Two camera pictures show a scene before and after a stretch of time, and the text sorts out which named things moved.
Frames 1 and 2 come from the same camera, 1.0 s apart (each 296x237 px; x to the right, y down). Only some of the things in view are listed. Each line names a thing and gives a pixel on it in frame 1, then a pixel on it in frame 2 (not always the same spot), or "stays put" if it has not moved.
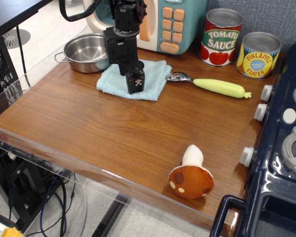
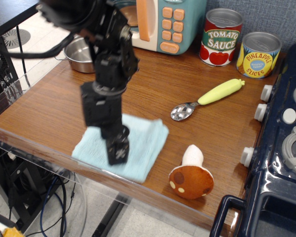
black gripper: (121, 49) → (104, 110)
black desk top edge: (6, 15) stays put
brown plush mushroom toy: (190, 180) stays put
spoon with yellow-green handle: (218, 87) → (183, 110)
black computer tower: (4, 82) stays put
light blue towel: (110, 81) → (146, 138)
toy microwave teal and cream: (169, 26) stays put
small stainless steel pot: (87, 53) stays put
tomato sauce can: (222, 33) stays put
